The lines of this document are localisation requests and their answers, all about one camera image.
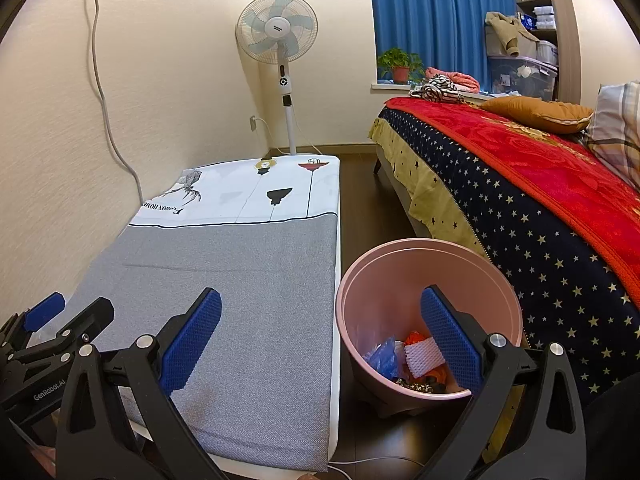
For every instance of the blue curtain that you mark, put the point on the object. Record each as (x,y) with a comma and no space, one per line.
(430,15)

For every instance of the beige coat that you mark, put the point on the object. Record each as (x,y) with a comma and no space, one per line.
(510,30)

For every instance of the orange pillow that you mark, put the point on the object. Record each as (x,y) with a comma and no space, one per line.
(540,110)

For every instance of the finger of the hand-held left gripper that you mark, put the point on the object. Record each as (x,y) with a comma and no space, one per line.
(90,317)
(45,310)

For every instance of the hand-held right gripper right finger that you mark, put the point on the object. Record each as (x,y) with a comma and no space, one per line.
(450,340)

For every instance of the white standing fan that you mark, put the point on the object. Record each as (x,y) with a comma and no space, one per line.
(277,25)

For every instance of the clear plastic storage box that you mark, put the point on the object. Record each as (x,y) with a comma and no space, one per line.
(530,85)

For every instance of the wooden bookshelf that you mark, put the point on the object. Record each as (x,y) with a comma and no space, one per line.
(565,35)

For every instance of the orange plastic bag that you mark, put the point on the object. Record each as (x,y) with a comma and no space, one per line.
(415,336)

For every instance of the dark leopard print cloth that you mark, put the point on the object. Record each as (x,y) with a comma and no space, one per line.
(415,386)

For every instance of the navy star print quilt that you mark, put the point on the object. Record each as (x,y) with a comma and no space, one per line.
(525,250)

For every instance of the pale foam mesh sleeve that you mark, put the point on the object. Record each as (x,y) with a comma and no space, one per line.
(422,355)

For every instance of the yellow star print sheet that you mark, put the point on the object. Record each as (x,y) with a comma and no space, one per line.
(410,170)

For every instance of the red blanket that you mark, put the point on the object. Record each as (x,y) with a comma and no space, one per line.
(525,160)

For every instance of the blue plastic bag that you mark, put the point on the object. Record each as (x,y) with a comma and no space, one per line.
(385,357)

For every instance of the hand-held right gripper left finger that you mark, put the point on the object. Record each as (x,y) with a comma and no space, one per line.
(192,340)

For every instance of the grey white printed mattress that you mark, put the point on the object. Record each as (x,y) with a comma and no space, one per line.
(240,285)

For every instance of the plaid pillow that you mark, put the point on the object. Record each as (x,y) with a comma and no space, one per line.
(617,125)

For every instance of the black white striped cloth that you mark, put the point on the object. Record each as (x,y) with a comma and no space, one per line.
(440,90)

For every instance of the potted green plant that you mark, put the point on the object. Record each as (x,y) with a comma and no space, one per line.
(400,74)

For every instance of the pink trash bin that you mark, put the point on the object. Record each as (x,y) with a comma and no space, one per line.
(370,300)

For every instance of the white window sill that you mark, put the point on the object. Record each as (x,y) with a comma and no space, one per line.
(390,89)

